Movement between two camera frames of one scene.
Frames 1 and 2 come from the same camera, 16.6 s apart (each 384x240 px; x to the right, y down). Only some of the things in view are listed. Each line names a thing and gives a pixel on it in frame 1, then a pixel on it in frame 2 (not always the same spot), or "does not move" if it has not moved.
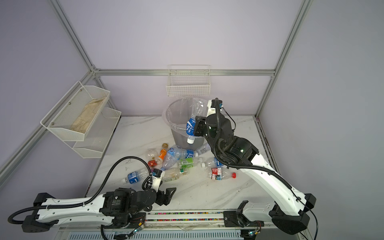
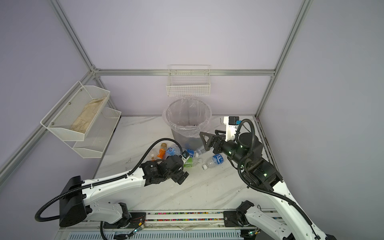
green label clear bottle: (189, 162) does not move
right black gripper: (198, 123) -> (211, 137)
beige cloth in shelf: (82, 121) does not move
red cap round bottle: (152, 155) does not move
